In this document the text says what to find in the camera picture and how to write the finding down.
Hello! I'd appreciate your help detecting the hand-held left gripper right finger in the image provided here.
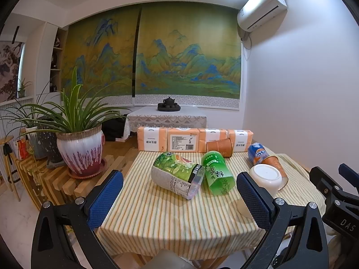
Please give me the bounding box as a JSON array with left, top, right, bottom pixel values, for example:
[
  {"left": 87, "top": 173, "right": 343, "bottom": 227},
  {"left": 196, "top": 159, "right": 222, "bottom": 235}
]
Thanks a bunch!
[{"left": 236, "top": 171, "right": 329, "bottom": 269}]

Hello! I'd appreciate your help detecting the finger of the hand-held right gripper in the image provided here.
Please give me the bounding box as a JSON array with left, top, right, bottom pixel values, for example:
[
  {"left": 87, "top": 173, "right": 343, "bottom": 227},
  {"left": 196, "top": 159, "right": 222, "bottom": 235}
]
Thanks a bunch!
[
  {"left": 310, "top": 166, "right": 344, "bottom": 200},
  {"left": 338, "top": 163, "right": 359, "bottom": 195}
]

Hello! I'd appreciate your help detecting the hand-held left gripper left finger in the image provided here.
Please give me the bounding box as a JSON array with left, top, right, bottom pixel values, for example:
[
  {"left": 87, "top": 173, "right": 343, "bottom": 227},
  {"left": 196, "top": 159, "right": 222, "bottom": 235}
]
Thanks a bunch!
[{"left": 31, "top": 170, "right": 124, "bottom": 269}]

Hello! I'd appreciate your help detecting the orange paper cup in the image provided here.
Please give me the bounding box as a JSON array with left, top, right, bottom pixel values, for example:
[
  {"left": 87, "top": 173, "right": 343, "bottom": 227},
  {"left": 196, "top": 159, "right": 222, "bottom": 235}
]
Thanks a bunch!
[
  {"left": 206, "top": 138, "right": 234, "bottom": 158},
  {"left": 249, "top": 155, "right": 289, "bottom": 192}
]

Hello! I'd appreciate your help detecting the pink plant saucer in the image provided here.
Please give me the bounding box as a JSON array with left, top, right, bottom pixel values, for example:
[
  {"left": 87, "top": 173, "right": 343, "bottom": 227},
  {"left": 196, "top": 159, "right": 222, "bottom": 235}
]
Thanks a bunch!
[{"left": 68, "top": 158, "right": 109, "bottom": 179}]

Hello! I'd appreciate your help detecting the small green bottle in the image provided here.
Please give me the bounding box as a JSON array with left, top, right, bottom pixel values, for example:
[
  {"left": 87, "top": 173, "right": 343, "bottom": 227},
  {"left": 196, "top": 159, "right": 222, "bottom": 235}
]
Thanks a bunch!
[{"left": 201, "top": 150, "right": 236, "bottom": 196}]

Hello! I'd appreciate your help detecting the blue soda can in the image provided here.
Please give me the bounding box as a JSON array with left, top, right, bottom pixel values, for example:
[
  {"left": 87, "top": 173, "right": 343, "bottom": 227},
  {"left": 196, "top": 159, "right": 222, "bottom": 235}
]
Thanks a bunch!
[{"left": 247, "top": 142, "right": 271, "bottom": 165}]

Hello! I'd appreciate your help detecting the wooden slatted bench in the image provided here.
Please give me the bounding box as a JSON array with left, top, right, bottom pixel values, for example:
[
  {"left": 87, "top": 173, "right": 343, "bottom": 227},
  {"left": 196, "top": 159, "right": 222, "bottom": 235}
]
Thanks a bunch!
[{"left": 14, "top": 145, "right": 141, "bottom": 211}]

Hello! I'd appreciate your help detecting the spider plant in glazed pot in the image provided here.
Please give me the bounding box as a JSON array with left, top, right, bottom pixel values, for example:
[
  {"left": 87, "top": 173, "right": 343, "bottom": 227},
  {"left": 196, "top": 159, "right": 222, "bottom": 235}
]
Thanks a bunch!
[{"left": 17, "top": 66, "right": 133, "bottom": 176}]

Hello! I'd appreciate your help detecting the orange tissue pack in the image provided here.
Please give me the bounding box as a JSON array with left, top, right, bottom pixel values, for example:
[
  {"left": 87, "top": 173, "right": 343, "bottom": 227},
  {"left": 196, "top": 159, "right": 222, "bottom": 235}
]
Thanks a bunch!
[
  {"left": 227, "top": 129, "right": 254, "bottom": 152},
  {"left": 137, "top": 126, "right": 169, "bottom": 152},
  {"left": 167, "top": 127, "right": 200, "bottom": 153},
  {"left": 199, "top": 128, "right": 229, "bottom": 153}
]

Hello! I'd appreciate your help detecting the striped tablecloth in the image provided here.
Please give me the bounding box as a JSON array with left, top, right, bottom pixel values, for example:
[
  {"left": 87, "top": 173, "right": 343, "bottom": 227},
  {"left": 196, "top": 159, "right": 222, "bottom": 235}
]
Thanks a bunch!
[{"left": 97, "top": 145, "right": 327, "bottom": 259}]

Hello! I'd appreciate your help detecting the black bag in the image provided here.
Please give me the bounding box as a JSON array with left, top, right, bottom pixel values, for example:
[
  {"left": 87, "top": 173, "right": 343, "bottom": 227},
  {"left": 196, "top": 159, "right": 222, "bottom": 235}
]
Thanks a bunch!
[{"left": 101, "top": 116, "right": 130, "bottom": 142}]

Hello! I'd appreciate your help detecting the plant in dark speckled pot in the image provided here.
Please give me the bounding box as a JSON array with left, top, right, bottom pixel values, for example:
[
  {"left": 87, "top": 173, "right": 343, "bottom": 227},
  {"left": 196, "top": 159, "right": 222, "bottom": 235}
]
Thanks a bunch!
[{"left": 0, "top": 101, "right": 64, "bottom": 163}]

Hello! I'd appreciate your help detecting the red packet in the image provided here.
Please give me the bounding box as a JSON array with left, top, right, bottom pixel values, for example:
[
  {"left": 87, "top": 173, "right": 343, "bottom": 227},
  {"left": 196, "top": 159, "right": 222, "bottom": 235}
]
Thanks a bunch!
[{"left": 17, "top": 138, "right": 29, "bottom": 161}]

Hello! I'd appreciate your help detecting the low table with lace cloth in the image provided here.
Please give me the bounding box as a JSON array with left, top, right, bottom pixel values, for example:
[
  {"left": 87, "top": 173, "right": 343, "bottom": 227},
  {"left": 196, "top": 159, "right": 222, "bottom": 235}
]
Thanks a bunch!
[{"left": 126, "top": 106, "right": 208, "bottom": 138}]

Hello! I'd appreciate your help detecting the wooden stool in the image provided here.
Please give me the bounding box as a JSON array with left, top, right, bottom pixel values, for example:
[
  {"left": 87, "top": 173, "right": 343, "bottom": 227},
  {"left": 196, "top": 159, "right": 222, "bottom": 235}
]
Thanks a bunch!
[{"left": 0, "top": 135, "right": 22, "bottom": 202}]

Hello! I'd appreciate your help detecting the dark round tea tray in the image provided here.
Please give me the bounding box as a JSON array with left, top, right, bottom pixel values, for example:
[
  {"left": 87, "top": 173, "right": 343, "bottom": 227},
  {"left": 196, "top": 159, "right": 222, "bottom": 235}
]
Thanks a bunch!
[{"left": 157, "top": 102, "right": 181, "bottom": 112}]

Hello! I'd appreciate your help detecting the small potted plant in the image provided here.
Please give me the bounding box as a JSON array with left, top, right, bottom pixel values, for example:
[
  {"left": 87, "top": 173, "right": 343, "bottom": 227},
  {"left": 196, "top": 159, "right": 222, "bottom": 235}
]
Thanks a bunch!
[{"left": 16, "top": 78, "right": 33, "bottom": 99}]

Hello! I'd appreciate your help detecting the narrow landscape roller blind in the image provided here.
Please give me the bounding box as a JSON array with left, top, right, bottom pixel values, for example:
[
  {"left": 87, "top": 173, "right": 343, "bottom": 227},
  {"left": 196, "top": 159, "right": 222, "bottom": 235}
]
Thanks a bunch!
[{"left": 60, "top": 7, "right": 141, "bottom": 108}]

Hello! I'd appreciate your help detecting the wide landscape roller blind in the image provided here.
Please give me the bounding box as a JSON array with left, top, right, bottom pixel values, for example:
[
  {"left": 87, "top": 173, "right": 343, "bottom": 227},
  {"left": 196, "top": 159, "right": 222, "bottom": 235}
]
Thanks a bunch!
[{"left": 134, "top": 1, "right": 242, "bottom": 110}]

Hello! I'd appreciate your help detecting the hanging scroll painting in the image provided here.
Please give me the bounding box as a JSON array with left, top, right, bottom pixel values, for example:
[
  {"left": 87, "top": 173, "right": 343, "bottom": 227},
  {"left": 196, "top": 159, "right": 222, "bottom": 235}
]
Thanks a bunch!
[{"left": 0, "top": 40, "right": 26, "bottom": 102}]

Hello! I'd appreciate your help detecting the white air conditioner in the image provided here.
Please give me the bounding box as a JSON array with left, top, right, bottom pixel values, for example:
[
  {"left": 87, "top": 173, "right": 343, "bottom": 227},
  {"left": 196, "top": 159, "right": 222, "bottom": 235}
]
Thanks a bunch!
[{"left": 237, "top": 0, "right": 288, "bottom": 32}]

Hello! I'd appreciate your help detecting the wall shelf unit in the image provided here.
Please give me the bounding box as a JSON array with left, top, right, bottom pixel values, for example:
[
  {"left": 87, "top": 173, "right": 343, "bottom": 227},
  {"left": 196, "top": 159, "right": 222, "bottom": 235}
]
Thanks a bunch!
[{"left": 49, "top": 27, "right": 69, "bottom": 93}]

